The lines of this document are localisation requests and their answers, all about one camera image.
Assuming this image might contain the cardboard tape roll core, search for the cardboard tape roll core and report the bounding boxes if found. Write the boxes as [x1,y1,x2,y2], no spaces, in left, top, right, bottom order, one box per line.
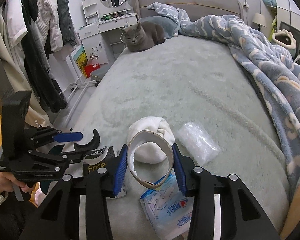
[126,130,174,190]

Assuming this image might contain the left hand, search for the left hand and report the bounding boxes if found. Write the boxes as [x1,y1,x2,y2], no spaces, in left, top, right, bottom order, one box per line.
[0,172,36,193]

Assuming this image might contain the black snack bag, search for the black snack bag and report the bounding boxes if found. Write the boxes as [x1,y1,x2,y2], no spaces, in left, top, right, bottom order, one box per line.
[82,146,127,199]

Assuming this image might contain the clear plastic wrapper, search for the clear plastic wrapper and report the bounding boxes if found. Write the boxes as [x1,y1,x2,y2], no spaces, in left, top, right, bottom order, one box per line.
[176,121,220,166]

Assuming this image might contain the white crumpled sock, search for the white crumpled sock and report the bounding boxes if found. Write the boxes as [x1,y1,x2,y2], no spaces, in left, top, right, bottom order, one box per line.
[127,116,175,164]

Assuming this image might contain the blue white tissue pack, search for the blue white tissue pack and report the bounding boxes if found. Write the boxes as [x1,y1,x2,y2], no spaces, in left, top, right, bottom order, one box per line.
[140,174,194,239]

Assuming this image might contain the white clothes rack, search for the white clothes rack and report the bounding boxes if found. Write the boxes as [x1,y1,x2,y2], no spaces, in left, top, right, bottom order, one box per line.
[53,53,96,129]

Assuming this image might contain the grey bed with headboard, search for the grey bed with headboard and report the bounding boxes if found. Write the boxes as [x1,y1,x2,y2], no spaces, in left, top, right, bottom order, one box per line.
[72,0,291,240]

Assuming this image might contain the grey floor cushion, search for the grey floor cushion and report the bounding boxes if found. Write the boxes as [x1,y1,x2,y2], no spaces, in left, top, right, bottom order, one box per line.
[90,66,110,82]

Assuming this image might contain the red box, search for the red box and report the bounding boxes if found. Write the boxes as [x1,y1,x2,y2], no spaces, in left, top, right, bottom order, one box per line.
[84,63,100,78]

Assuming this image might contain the yellow painting canvas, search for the yellow painting canvas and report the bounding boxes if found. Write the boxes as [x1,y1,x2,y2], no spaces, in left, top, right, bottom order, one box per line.
[72,46,88,77]

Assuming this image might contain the black hanging garment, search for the black hanging garment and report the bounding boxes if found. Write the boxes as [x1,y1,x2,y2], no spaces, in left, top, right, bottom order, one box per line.
[21,0,68,113]

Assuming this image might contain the beige hanging coat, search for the beige hanging coat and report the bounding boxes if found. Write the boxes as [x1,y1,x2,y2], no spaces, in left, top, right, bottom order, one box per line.
[0,9,51,127]

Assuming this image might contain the grey knit sweater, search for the grey knit sweater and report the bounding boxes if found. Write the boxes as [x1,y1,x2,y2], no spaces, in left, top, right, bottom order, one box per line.
[57,0,77,47]

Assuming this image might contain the white vanity dresser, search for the white vanity dresser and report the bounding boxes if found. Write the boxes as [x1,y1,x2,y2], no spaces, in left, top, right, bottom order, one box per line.
[78,0,138,67]

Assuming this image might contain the grey cat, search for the grey cat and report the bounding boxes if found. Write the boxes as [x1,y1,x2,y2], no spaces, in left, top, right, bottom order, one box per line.
[120,21,166,53]

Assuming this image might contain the white puffer jacket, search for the white puffer jacket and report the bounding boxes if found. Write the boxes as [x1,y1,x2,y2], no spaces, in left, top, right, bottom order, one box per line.
[36,0,63,52]

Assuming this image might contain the blue grey pillow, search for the blue grey pillow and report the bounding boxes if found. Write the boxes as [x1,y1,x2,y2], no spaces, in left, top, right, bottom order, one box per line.
[140,16,179,38]

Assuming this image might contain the blue cloud pattern blanket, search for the blue cloud pattern blanket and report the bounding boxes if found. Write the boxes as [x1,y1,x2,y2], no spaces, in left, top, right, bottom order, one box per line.
[147,2,300,204]

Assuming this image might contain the bedside table lamp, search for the bedside table lamp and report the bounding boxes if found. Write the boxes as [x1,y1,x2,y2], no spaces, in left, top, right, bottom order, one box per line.
[252,12,267,31]

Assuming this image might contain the white black wardrobe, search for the white black wardrobe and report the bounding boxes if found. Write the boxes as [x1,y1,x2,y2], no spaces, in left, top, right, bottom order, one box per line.
[260,0,300,63]

